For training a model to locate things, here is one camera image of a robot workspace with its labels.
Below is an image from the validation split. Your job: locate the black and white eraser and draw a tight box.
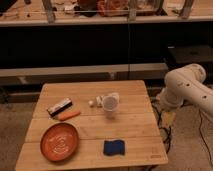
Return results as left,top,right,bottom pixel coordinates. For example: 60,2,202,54
47,98,72,117

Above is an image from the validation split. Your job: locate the blue sponge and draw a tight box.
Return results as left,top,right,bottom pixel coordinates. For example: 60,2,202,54
103,140,125,156

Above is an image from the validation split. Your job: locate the black floor cable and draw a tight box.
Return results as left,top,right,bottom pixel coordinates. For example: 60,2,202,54
151,98,173,154

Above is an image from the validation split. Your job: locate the small white ball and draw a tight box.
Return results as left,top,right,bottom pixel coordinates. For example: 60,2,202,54
88,100,94,107

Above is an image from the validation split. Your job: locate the wooden table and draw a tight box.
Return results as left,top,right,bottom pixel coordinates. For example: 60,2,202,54
15,80,168,171

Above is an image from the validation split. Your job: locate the black box on shelf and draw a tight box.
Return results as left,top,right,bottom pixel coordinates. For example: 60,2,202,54
165,45,213,70

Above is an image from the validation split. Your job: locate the white crumpled object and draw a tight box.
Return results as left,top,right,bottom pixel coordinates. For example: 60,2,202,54
96,96,103,107

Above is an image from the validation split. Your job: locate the clear plastic cup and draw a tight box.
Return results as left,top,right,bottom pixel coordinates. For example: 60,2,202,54
102,92,120,118

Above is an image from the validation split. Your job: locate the orange carrot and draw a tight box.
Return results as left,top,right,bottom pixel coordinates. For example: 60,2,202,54
58,111,80,121

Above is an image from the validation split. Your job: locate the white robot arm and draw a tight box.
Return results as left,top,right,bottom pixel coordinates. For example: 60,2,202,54
159,64,213,117

